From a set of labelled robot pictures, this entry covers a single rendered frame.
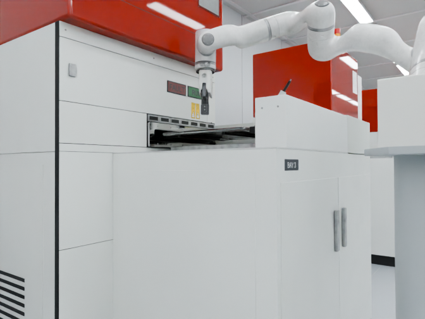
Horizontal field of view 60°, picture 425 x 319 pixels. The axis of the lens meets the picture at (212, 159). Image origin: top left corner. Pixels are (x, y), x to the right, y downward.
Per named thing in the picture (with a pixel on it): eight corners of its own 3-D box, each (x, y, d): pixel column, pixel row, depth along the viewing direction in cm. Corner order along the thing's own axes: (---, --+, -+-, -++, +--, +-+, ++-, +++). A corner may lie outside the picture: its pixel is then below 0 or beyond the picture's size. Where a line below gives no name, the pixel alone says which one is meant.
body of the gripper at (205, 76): (214, 65, 142) (213, 93, 142) (215, 72, 153) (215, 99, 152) (194, 65, 143) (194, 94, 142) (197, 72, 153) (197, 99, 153)
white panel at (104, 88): (54, 151, 113) (55, 21, 114) (211, 156, 179) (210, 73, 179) (60, 150, 111) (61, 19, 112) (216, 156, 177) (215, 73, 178)
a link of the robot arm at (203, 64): (215, 60, 143) (215, 68, 143) (216, 66, 152) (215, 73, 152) (193, 60, 143) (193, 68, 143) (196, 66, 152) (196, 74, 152)
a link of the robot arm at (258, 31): (277, 29, 139) (202, 53, 136) (267, 43, 155) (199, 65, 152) (269, 6, 139) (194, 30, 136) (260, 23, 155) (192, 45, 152)
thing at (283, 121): (254, 148, 101) (254, 97, 101) (323, 153, 146) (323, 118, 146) (286, 147, 96) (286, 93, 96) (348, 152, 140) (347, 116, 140)
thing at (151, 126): (146, 146, 141) (146, 121, 141) (213, 150, 177) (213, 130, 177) (150, 146, 140) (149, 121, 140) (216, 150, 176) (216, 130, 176)
